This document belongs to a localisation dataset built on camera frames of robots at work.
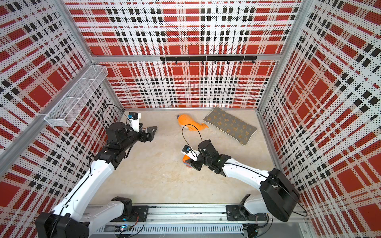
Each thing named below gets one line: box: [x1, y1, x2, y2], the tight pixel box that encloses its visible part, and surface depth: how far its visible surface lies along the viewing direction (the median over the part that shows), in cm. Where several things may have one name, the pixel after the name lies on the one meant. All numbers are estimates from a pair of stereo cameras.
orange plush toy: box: [177, 114, 209, 131], surface depth 108 cm
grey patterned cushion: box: [203, 106, 258, 146], surface depth 107 cm
